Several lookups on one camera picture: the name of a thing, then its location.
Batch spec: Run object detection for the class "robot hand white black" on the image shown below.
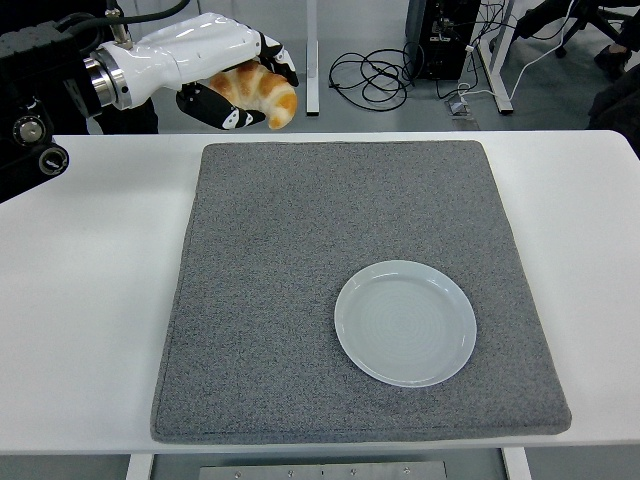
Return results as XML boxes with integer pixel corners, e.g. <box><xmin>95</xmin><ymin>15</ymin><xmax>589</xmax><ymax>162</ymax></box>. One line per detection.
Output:
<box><xmin>97</xmin><ymin>13</ymin><xmax>300</xmax><ymax>132</ymax></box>

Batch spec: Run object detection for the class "black office chair base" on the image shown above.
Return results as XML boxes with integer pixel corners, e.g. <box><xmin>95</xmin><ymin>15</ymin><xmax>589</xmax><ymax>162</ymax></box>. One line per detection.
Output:
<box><xmin>553</xmin><ymin>0</ymin><xmax>632</xmax><ymax>59</ymax></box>

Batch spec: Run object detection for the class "grey metal plate with screws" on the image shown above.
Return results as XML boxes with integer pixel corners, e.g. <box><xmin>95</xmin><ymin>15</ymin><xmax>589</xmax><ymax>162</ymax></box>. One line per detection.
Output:
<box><xmin>198</xmin><ymin>460</ymin><xmax>449</xmax><ymax>480</ymax></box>

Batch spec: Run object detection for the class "black computer tower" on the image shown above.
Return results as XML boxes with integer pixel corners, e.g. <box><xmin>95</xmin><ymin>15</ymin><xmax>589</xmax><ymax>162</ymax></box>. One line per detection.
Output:
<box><xmin>404</xmin><ymin>0</ymin><xmax>482</xmax><ymax>82</ymax></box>

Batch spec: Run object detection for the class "seated person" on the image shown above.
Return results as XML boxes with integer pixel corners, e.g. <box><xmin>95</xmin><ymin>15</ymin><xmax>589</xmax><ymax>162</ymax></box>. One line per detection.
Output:
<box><xmin>510</xmin><ymin>0</ymin><xmax>640</xmax><ymax>132</ymax></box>

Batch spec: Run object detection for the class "grey fabric mat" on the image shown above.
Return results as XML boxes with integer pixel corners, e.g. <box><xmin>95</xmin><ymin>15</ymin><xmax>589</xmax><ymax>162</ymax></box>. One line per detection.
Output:
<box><xmin>150</xmin><ymin>140</ymin><xmax>573</xmax><ymax>444</ymax></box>

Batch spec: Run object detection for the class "metal floor socket box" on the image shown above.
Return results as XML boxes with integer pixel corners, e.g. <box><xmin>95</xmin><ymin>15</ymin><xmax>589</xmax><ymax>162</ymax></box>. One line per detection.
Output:
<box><xmin>444</xmin><ymin>97</ymin><xmax>474</xmax><ymax>119</ymax></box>

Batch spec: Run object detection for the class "pale grey round plate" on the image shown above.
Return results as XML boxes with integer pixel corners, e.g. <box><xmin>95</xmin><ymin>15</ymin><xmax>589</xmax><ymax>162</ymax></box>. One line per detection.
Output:
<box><xmin>333</xmin><ymin>259</ymin><xmax>478</xmax><ymax>388</ymax></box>

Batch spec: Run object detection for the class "coiled black floor cable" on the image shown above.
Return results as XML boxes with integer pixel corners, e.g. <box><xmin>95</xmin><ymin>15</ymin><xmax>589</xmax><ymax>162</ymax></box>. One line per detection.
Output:
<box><xmin>328</xmin><ymin>42</ymin><xmax>426</xmax><ymax>112</ymax></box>

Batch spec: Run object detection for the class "golden croissant bread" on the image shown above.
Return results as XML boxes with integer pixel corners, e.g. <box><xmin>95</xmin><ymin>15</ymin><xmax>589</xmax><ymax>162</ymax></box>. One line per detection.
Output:
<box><xmin>208</xmin><ymin>59</ymin><xmax>299</xmax><ymax>131</ymax></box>

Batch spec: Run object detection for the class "white table leg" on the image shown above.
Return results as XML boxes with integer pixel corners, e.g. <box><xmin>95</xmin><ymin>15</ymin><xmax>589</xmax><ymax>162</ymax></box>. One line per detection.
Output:
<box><xmin>124</xmin><ymin>453</ymin><xmax>155</xmax><ymax>480</ymax></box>
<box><xmin>502</xmin><ymin>447</ymin><xmax>532</xmax><ymax>480</ymax></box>

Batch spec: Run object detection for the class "person in dark clothing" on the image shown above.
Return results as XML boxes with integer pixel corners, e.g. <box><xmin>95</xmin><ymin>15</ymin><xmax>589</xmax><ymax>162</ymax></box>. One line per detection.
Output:
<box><xmin>85</xmin><ymin>94</ymin><xmax>160</xmax><ymax>135</ymax></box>

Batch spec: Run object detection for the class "white cable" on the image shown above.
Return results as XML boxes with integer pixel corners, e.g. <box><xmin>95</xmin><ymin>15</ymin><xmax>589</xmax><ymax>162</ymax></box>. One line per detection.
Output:
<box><xmin>457</xmin><ymin>0</ymin><xmax>576</xmax><ymax>104</ymax></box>

